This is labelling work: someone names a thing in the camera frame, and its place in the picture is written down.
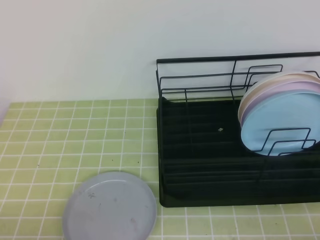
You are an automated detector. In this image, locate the grey round plate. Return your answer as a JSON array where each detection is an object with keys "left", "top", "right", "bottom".
[{"left": 62, "top": 171, "right": 157, "bottom": 240}]

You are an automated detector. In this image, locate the white plate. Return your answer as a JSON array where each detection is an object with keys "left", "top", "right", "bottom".
[{"left": 238, "top": 71, "right": 320, "bottom": 112}]

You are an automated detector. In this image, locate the cream yellow plate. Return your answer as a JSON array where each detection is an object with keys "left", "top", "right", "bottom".
[{"left": 237, "top": 75, "right": 320, "bottom": 122}]

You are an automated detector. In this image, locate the light blue plate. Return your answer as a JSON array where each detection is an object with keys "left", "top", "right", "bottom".
[{"left": 241, "top": 90, "right": 320, "bottom": 156}]

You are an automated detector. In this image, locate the purple plate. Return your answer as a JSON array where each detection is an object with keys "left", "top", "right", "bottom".
[{"left": 239, "top": 81, "right": 320, "bottom": 126}]

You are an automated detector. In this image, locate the black wire dish rack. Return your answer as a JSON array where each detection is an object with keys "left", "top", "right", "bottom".
[{"left": 155, "top": 51, "right": 320, "bottom": 208}]

